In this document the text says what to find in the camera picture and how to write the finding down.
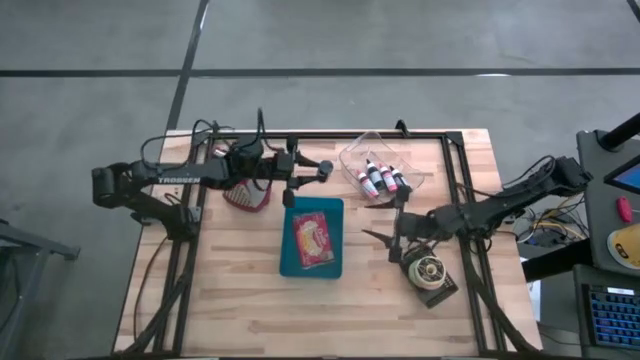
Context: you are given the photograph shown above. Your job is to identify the teal plastic bin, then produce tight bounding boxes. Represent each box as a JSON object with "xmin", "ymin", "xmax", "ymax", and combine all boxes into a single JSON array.
[{"xmin": 278, "ymin": 196, "xmax": 345, "ymax": 280}]

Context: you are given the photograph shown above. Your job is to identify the backlit keyboard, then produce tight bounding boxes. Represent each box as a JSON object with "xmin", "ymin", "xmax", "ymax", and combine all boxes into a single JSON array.
[{"xmin": 582, "ymin": 284, "xmax": 640, "ymax": 351}]

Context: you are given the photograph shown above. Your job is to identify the red snack packet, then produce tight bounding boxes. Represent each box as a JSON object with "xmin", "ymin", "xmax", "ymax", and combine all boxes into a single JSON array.
[{"xmin": 292, "ymin": 211, "xmax": 335, "ymax": 270}]

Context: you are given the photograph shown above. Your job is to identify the red steel box grater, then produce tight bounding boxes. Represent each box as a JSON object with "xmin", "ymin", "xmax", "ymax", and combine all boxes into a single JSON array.
[{"xmin": 212, "ymin": 143, "xmax": 274, "ymax": 214}]

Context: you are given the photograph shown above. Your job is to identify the black cart beam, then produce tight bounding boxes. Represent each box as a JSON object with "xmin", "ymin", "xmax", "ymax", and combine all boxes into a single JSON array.
[{"xmin": 521, "ymin": 238, "xmax": 595, "ymax": 284}]

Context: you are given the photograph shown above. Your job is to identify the clear plastic bin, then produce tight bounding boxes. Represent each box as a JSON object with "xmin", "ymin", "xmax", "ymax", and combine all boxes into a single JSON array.
[{"xmin": 338, "ymin": 130, "xmax": 426, "ymax": 201}]

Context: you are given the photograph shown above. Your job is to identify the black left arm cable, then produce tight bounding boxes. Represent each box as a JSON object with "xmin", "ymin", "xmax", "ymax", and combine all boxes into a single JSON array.
[{"xmin": 139, "ymin": 106, "xmax": 274, "ymax": 169}]

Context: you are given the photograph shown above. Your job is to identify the grey metal stand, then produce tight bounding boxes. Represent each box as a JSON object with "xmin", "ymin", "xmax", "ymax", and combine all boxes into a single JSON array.
[{"xmin": 0, "ymin": 218, "xmax": 82, "ymax": 360}]

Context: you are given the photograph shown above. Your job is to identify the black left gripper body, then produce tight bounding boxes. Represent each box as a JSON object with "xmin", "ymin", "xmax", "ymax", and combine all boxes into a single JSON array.
[{"xmin": 262, "ymin": 135, "xmax": 300, "ymax": 208}]

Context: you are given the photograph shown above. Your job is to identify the black perforated tray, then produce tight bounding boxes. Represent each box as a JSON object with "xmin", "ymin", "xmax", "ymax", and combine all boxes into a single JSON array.
[{"xmin": 399, "ymin": 247, "xmax": 459, "ymax": 309}]

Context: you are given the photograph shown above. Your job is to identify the black pole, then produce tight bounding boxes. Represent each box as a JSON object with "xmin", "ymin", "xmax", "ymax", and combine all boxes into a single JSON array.
[{"xmin": 598, "ymin": 112, "xmax": 640, "ymax": 152}]

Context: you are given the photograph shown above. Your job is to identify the tangled floor cables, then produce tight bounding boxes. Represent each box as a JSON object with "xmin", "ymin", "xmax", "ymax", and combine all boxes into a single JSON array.
[{"xmin": 514, "ymin": 194, "xmax": 592, "ymax": 251}]

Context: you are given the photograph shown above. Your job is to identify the white paper sheet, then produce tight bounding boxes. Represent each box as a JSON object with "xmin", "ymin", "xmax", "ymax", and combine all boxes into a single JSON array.
[{"xmin": 527, "ymin": 279, "xmax": 544, "ymax": 322}]

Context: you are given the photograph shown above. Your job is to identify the tablet screen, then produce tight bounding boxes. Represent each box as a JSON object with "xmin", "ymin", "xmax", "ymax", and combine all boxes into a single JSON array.
[{"xmin": 603, "ymin": 154, "xmax": 640, "ymax": 196}]

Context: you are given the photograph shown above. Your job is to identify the grey cart top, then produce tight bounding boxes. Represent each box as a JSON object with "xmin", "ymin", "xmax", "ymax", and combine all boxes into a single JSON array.
[{"xmin": 576, "ymin": 128, "xmax": 640, "ymax": 277}]

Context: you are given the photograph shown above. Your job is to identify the thin brown cable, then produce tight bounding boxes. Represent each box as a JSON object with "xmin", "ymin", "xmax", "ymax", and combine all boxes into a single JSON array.
[{"xmin": 130, "ymin": 233, "xmax": 171, "ymax": 346}]

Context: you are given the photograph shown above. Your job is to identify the black metal table frame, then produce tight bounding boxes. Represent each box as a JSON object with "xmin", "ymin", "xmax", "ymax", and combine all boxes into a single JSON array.
[{"xmin": 112, "ymin": 130, "xmax": 544, "ymax": 357}]

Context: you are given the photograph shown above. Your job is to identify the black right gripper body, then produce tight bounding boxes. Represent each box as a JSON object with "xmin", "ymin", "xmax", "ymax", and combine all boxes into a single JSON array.
[{"xmin": 389, "ymin": 188, "xmax": 442, "ymax": 264}]

